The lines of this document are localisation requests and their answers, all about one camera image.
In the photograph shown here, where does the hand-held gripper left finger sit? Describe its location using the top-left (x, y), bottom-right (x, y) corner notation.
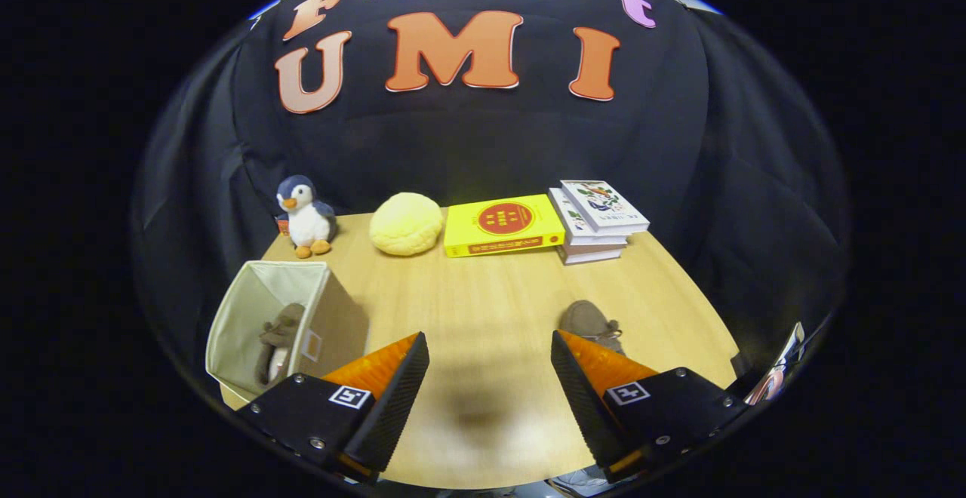
top-left (235, 332), bottom-right (430, 484)

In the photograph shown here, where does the black backdrop cloth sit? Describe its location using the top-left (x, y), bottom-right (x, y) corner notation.
top-left (128, 0), bottom-right (852, 378)

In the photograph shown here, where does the white book with illustrated cover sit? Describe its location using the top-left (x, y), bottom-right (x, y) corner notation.
top-left (560, 179), bottom-right (651, 235)

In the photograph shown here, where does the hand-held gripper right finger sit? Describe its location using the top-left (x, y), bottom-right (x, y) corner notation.
top-left (550, 330), bottom-right (752, 484)

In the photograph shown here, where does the brown fabric storage box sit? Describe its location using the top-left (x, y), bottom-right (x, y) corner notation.
top-left (205, 260), bottom-right (371, 402)

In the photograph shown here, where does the brown fuzzy shoe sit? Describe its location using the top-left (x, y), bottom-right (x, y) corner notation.
top-left (558, 300), bottom-right (626, 355)
top-left (255, 303), bottom-right (306, 387)

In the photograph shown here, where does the yellow book with red label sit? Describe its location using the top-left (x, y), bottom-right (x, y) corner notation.
top-left (443, 194), bottom-right (566, 259)

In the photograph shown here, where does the penguin plush toy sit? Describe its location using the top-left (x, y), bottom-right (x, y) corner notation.
top-left (274, 174), bottom-right (338, 260)

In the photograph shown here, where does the yellow round plush bun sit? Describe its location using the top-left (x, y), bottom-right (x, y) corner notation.
top-left (369, 192), bottom-right (445, 257)

